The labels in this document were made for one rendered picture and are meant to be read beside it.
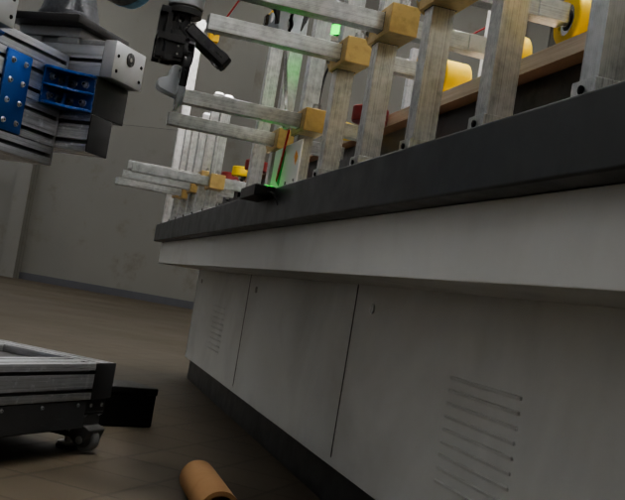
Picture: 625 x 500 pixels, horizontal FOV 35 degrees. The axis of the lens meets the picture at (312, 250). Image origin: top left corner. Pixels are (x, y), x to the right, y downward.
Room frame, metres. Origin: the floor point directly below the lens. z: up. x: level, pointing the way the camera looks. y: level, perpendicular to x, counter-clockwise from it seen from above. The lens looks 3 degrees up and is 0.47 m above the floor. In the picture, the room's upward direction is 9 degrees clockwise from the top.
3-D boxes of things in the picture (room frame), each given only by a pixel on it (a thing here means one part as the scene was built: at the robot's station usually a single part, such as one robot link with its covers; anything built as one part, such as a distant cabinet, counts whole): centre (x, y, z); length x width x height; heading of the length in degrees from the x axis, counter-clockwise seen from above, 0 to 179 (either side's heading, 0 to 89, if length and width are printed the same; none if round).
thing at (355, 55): (1.89, -0.01, 0.95); 0.13 x 0.06 x 0.05; 15
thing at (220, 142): (3.37, 0.37, 0.88); 0.03 x 0.03 x 0.48; 15
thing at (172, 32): (2.04, 0.35, 0.96); 0.09 x 0.08 x 0.12; 105
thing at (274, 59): (2.65, 0.19, 0.93); 0.05 x 0.04 x 0.45; 15
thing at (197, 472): (2.04, 0.13, 0.04); 0.30 x 0.08 x 0.08; 15
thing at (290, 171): (2.18, 0.09, 0.75); 0.26 x 0.01 x 0.10; 15
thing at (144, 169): (3.31, 0.43, 0.80); 0.43 x 0.03 x 0.04; 105
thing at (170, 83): (2.02, 0.35, 0.86); 0.06 x 0.03 x 0.09; 105
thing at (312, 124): (2.13, 0.05, 0.85); 0.13 x 0.06 x 0.05; 15
